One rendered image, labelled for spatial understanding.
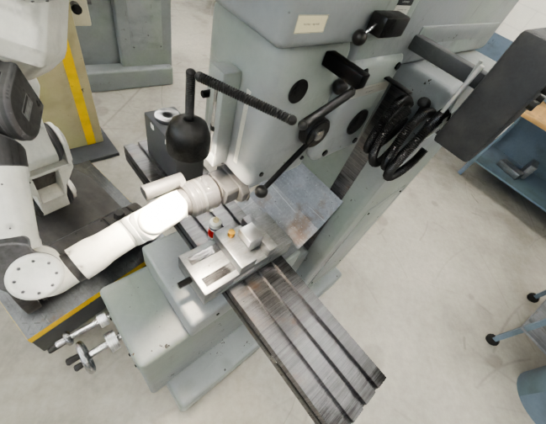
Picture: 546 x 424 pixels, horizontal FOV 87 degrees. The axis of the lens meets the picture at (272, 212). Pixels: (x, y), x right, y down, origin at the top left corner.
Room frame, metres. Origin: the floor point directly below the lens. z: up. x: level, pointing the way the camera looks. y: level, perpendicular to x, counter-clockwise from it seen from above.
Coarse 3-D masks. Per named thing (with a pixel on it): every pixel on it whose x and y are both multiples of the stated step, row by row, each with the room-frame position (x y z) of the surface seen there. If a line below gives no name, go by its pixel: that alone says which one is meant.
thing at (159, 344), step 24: (120, 288) 0.33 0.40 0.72; (144, 288) 0.36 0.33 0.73; (120, 312) 0.26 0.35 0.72; (144, 312) 0.29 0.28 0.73; (168, 312) 0.32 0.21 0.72; (120, 336) 0.21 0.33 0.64; (144, 336) 0.22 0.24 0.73; (168, 336) 0.25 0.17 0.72; (192, 336) 0.28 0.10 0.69; (216, 336) 0.40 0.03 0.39; (144, 360) 0.16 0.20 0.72; (168, 360) 0.20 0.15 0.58; (192, 360) 0.30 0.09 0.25
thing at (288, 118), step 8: (200, 72) 0.36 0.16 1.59; (200, 80) 0.35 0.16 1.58; (208, 80) 0.35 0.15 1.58; (216, 80) 0.35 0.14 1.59; (216, 88) 0.35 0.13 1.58; (224, 88) 0.35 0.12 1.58; (232, 88) 0.35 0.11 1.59; (232, 96) 0.35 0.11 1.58; (240, 96) 0.35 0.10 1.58; (248, 96) 0.35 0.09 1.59; (248, 104) 0.34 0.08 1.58; (256, 104) 0.34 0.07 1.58; (264, 104) 0.34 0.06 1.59; (264, 112) 0.34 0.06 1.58; (272, 112) 0.34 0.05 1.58; (280, 112) 0.34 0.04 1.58; (288, 112) 0.35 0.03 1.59; (288, 120) 0.34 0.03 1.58; (296, 120) 0.34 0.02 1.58
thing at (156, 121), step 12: (168, 108) 0.87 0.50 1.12; (156, 120) 0.79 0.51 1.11; (168, 120) 0.80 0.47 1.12; (156, 132) 0.76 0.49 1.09; (156, 144) 0.76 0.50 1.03; (156, 156) 0.77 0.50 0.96; (168, 156) 0.72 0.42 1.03; (168, 168) 0.72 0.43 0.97; (180, 168) 0.71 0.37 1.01; (192, 168) 0.75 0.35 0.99
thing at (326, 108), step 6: (348, 90) 0.48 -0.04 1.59; (342, 96) 0.45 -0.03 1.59; (348, 96) 0.47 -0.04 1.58; (330, 102) 0.42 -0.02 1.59; (336, 102) 0.43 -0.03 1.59; (342, 102) 0.45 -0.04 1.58; (324, 108) 0.40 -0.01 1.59; (330, 108) 0.40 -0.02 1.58; (336, 108) 0.43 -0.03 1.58; (312, 114) 0.37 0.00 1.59; (318, 114) 0.37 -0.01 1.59; (324, 114) 0.39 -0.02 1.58; (300, 120) 0.34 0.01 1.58; (306, 120) 0.35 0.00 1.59; (312, 120) 0.35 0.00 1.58; (300, 126) 0.34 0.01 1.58; (306, 126) 0.34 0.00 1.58
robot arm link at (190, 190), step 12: (156, 180) 0.40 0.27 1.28; (168, 180) 0.42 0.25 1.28; (180, 180) 0.43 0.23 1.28; (192, 180) 0.45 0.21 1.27; (144, 192) 0.37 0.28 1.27; (156, 192) 0.38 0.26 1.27; (180, 192) 0.41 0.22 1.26; (192, 192) 0.41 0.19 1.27; (192, 204) 0.40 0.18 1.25; (204, 204) 0.41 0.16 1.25
